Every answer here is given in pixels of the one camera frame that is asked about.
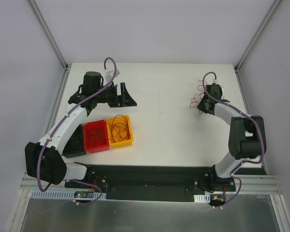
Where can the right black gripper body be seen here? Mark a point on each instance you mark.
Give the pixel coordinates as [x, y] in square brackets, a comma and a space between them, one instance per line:
[203, 105]

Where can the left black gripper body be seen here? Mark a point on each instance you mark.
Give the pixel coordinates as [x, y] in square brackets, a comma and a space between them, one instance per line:
[118, 95]

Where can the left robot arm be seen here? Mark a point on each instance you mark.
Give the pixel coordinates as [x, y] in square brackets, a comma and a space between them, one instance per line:
[44, 158]

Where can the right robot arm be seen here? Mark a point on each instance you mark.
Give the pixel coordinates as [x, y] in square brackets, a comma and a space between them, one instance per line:
[246, 142]

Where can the yellow plastic bin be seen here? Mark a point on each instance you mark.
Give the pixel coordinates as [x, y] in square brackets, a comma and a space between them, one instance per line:
[119, 131]

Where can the red plastic bin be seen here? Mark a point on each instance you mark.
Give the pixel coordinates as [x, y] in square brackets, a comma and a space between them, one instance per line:
[96, 136]

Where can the black plastic bin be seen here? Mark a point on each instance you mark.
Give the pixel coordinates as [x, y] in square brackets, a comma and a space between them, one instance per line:
[75, 145]

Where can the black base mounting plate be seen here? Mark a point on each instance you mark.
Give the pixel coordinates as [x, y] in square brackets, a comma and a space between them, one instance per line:
[153, 183]

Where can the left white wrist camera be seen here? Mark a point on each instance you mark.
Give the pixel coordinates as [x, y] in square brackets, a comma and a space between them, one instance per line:
[108, 74]

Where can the right aluminium frame post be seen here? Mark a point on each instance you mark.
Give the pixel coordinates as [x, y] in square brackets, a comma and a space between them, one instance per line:
[258, 33]

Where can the aluminium frame post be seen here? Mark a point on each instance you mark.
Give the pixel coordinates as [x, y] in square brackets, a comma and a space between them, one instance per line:
[258, 33]
[47, 32]

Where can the left aluminium frame post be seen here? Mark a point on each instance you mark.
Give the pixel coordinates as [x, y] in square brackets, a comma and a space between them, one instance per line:
[47, 32]

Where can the aluminium front rail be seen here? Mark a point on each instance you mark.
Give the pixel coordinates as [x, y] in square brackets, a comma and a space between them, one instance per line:
[251, 184]

